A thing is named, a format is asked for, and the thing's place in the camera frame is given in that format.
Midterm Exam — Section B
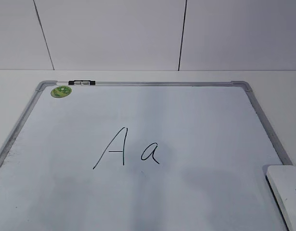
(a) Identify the white whiteboard eraser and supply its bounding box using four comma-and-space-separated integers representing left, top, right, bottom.
263, 165, 296, 231

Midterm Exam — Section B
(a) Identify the white aluminium-framed whiteboard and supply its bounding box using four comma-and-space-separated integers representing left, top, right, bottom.
0, 82, 287, 231

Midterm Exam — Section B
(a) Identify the round green magnet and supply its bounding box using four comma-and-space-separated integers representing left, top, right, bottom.
51, 86, 72, 98

